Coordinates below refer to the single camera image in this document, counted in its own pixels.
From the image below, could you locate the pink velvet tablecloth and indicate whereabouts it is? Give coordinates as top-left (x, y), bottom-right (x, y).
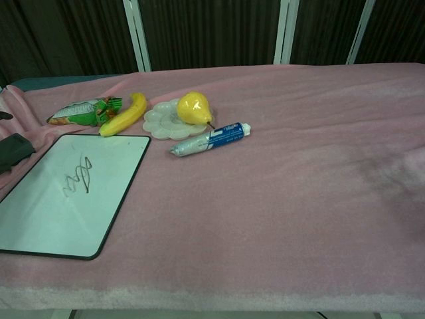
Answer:
top-left (0, 62), bottom-right (425, 312)

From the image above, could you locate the green and white snack bag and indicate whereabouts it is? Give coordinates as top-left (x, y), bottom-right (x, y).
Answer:
top-left (45, 95), bottom-right (124, 128)

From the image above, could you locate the yellow banana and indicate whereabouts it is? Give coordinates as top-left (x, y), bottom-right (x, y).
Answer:
top-left (98, 92), bottom-right (148, 138)

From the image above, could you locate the black eraser block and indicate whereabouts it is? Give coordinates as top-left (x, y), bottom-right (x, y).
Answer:
top-left (0, 132), bottom-right (37, 175)

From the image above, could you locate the yellow pear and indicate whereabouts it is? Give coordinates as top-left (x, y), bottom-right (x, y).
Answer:
top-left (176, 91), bottom-right (216, 130)

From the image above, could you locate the white screen frame post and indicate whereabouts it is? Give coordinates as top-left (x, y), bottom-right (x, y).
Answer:
top-left (273, 0), bottom-right (300, 66)
top-left (122, 0), bottom-right (153, 72)
top-left (346, 0), bottom-right (377, 66)

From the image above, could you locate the dark ribbed screen panel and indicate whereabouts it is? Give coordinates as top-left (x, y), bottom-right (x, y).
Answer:
top-left (138, 0), bottom-right (284, 72)
top-left (0, 0), bottom-right (139, 88)
top-left (290, 0), bottom-right (367, 66)
top-left (355, 0), bottom-right (425, 65)

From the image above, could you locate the white flower-shaped dish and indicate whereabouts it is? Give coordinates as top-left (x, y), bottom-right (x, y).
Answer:
top-left (143, 98), bottom-right (216, 142)

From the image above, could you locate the blue and white toothpaste tube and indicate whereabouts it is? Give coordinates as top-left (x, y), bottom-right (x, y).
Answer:
top-left (169, 122), bottom-right (252, 159)

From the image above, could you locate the white rectangular board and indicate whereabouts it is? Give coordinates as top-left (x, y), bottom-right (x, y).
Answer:
top-left (0, 134), bottom-right (152, 261)

